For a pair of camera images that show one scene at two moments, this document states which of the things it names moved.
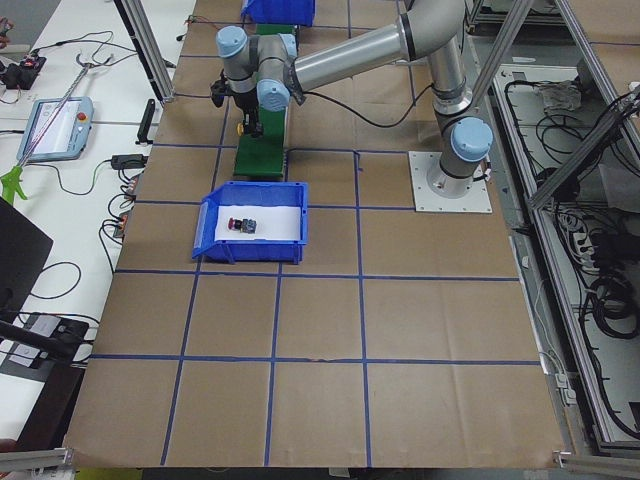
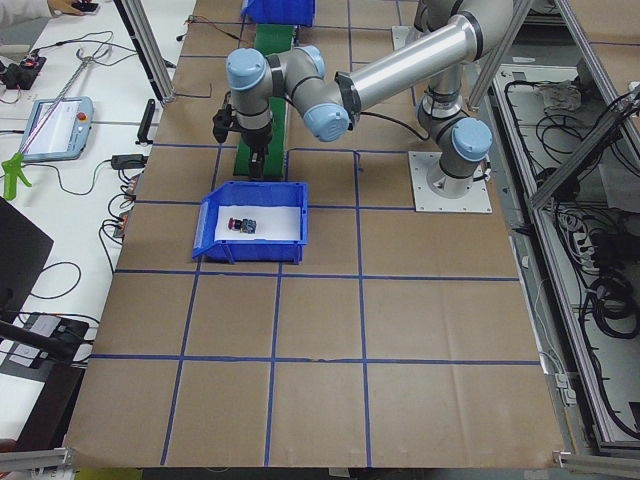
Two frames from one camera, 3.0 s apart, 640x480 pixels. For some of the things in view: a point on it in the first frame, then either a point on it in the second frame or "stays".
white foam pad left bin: (243, 222) stays
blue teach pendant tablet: (68, 135) stays
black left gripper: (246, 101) → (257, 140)
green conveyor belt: (263, 155) stays
